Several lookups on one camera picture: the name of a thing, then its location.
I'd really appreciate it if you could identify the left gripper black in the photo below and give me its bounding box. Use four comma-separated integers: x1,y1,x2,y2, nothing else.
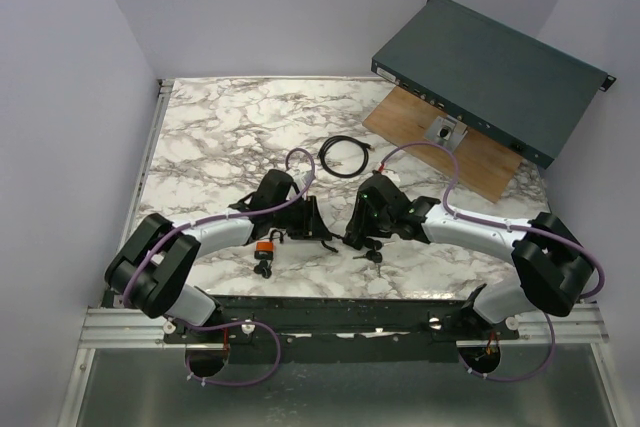
271,196,333,241

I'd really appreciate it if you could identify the black padlock key bunch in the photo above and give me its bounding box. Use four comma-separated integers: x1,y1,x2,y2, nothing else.
353,238,384,278

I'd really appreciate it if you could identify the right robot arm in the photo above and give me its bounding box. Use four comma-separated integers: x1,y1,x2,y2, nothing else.
343,173,595,339

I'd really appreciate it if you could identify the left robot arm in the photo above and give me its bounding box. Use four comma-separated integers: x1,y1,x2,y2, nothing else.
104,169,333,342

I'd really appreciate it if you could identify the orange padlock with keys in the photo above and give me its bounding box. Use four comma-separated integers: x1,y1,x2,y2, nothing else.
254,230,284,279

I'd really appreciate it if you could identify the wooden board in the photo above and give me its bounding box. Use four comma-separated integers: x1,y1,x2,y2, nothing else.
363,87,523,202

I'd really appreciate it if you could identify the black coiled cable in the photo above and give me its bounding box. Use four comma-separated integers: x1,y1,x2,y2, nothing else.
317,135,377,179

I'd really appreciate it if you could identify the black mounting rail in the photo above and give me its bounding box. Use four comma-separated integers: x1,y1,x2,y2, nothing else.
163,295,519,366

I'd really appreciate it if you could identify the small grey stand camera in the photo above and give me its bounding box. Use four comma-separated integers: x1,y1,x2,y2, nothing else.
424,116,468,152

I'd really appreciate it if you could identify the dark teal network switch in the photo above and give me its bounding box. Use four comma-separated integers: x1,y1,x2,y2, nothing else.
371,0,616,168

